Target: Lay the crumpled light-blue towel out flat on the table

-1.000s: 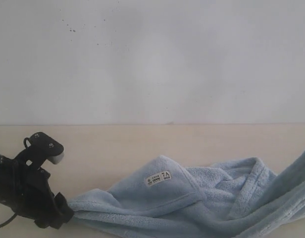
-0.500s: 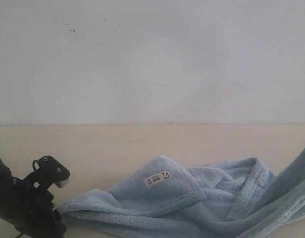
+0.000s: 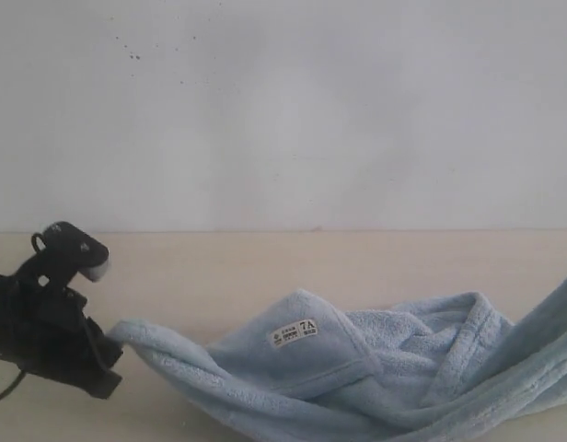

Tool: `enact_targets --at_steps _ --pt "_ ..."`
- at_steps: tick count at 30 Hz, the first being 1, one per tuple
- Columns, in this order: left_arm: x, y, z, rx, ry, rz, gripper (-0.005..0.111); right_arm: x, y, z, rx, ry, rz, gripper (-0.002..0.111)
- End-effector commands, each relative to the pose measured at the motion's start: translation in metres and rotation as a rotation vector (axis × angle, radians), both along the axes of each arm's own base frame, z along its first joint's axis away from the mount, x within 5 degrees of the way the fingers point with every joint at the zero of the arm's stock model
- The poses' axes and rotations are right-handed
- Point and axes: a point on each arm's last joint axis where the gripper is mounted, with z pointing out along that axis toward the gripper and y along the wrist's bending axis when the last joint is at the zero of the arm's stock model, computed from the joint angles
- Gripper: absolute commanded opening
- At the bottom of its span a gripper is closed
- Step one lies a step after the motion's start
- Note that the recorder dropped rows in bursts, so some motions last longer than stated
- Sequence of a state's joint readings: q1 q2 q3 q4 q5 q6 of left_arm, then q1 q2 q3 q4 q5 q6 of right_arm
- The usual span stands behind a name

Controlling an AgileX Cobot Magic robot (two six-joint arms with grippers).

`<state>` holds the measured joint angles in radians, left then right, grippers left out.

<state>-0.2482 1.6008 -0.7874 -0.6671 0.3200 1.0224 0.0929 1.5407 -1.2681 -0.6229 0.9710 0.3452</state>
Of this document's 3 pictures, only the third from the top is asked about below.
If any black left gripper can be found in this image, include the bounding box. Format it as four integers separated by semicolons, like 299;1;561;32
0;274;122;400

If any light blue terry towel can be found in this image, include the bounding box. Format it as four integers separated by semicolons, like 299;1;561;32
110;277;567;441

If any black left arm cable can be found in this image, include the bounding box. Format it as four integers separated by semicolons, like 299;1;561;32
0;370;28;406

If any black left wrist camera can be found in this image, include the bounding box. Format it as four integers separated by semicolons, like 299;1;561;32
31;221;110;284

